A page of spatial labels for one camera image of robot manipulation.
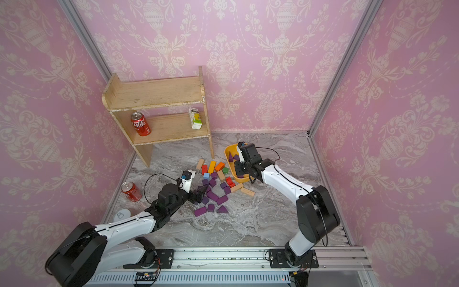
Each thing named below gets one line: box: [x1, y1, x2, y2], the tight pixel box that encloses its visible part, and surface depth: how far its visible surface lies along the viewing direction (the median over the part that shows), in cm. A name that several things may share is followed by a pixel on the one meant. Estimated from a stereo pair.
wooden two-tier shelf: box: [101, 65, 215, 168], surface depth 85 cm
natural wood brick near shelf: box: [196, 158, 205, 170], surface depth 108 cm
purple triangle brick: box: [216, 205, 229, 214], surface depth 88 cm
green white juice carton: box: [188, 107, 203, 130], surface depth 94 cm
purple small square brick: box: [207, 203, 215, 213], surface depth 89 cm
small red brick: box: [225, 176, 237, 188], surface depth 99 cm
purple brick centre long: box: [206, 190, 219, 202], surface depth 94 cm
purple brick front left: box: [193, 206, 208, 218], surface depth 89 cm
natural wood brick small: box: [230, 182, 244, 193], surface depth 96 cm
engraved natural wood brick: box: [240, 187, 256, 197], surface depth 94 cm
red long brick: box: [201, 165, 209, 176], surface depth 105 cm
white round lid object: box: [113, 208, 132, 223], surface depth 83 cm
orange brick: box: [214, 161, 226, 172], surface depth 105 cm
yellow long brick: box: [207, 160, 217, 174], surface depth 105 cm
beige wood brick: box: [216, 170, 226, 182], surface depth 100 cm
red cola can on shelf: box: [130, 111, 152, 137], surface depth 86 cm
